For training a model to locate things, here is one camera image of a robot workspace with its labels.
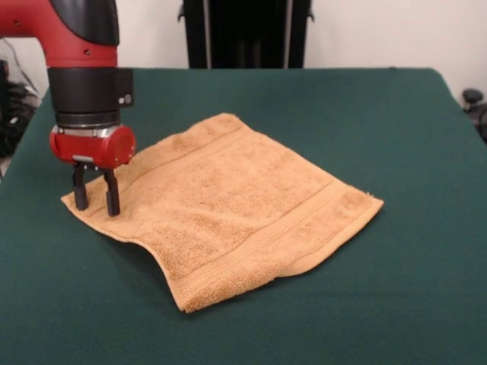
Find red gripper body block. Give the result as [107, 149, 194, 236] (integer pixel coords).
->
[49, 124, 137, 170]

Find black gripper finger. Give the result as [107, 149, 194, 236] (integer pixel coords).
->
[102, 169, 122, 217]
[72, 163, 90, 211]

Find tan terry towel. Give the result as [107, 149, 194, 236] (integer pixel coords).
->
[60, 112, 385, 314]

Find dark green table cloth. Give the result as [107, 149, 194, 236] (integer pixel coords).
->
[0, 67, 487, 365]

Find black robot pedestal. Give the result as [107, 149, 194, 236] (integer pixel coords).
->
[177, 0, 317, 70]

